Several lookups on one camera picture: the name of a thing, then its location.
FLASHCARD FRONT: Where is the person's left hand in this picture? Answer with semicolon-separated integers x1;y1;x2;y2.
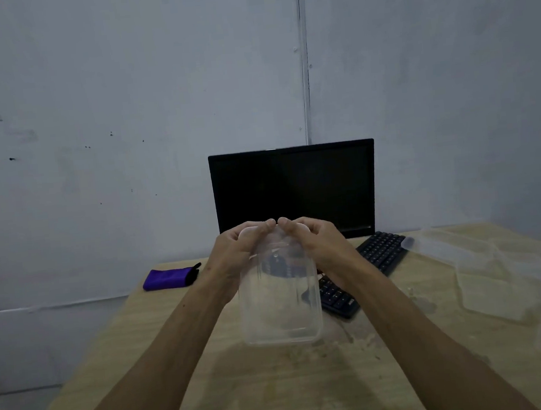
198;217;285;308

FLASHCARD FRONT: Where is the person's right hand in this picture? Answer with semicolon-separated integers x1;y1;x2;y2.
276;209;371;301

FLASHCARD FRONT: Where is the person's left forearm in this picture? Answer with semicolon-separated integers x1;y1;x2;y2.
40;273;241;410

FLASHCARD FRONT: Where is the person's right forearm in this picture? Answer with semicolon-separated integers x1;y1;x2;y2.
335;244;539;410

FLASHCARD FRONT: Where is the purple grey cleaning cloth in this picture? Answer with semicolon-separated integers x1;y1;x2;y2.
141;262;204;293

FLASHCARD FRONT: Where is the black keyboard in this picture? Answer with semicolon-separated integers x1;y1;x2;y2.
312;228;414;324

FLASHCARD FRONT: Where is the black computer monitor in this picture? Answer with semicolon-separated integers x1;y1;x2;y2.
207;138;384;252

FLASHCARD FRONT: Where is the light wooden table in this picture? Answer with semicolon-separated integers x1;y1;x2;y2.
0;217;541;410

